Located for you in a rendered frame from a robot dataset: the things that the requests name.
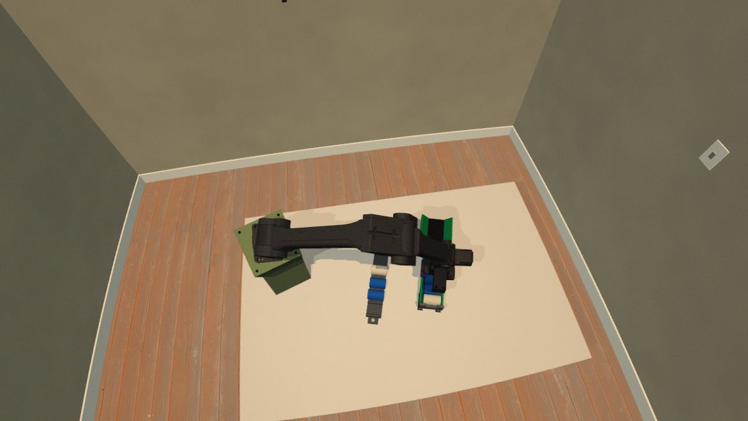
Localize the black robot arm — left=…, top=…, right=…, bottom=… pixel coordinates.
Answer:
left=252, top=212, right=473, bottom=294

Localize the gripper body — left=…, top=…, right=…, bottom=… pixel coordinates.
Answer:
left=421, top=258, right=455, bottom=279

